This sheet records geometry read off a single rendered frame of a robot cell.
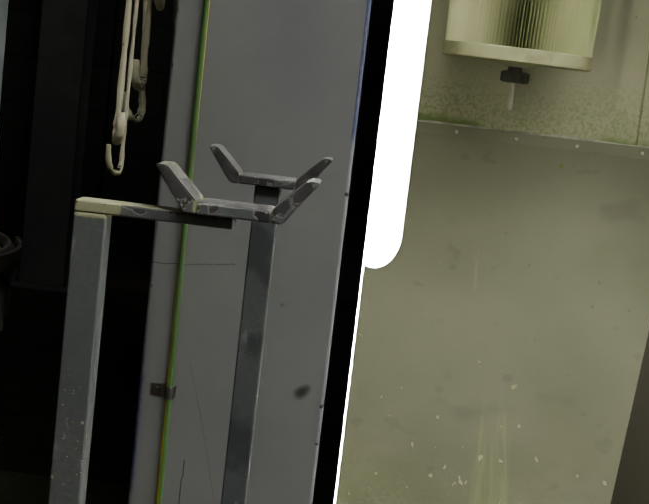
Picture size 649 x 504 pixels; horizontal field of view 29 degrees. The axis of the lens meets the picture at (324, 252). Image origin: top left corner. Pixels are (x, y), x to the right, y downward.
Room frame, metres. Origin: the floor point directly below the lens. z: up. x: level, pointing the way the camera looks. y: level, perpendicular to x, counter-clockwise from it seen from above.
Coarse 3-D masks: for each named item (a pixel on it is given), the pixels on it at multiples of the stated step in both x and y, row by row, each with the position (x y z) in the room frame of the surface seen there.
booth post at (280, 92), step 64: (192, 0) 1.18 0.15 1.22; (256, 0) 1.18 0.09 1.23; (320, 0) 1.18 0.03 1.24; (192, 64) 1.18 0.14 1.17; (256, 64) 1.18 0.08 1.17; (320, 64) 1.18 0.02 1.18; (256, 128) 1.18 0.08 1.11; (320, 128) 1.18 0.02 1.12; (320, 192) 1.18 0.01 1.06; (192, 256) 1.18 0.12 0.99; (320, 256) 1.18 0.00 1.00; (192, 320) 1.18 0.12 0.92; (320, 320) 1.18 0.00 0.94; (192, 384) 1.18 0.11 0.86; (320, 384) 1.18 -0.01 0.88; (192, 448) 1.18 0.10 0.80; (256, 448) 1.18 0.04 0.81
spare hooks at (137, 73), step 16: (128, 0) 1.22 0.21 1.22; (144, 0) 1.27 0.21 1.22; (160, 0) 1.25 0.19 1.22; (176, 0) 1.28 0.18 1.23; (128, 16) 1.22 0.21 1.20; (144, 16) 1.27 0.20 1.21; (128, 32) 1.22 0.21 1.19; (144, 32) 1.26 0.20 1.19; (144, 48) 1.27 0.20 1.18; (128, 64) 1.23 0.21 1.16; (144, 64) 1.27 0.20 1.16; (128, 80) 1.23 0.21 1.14; (144, 80) 1.27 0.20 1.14; (128, 96) 1.23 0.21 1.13; (144, 96) 1.27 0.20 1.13; (128, 112) 1.23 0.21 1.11; (144, 112) 1.27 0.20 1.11
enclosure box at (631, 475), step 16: (640, 384) 1.94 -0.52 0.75; (640, 400) 1.93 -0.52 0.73; (640, 416) 1.92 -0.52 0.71; (640, 432) 1.91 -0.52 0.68; (624, 448) 1.97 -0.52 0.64; (640, 448) 1.90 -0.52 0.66; (624, 464) 1.96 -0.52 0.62; (640, 464) 1.89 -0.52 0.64; (624, 480) 1.95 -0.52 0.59; (640, 480) 1.88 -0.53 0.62; (624, 496) 1.94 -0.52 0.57; (640, 496) 1.87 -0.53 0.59
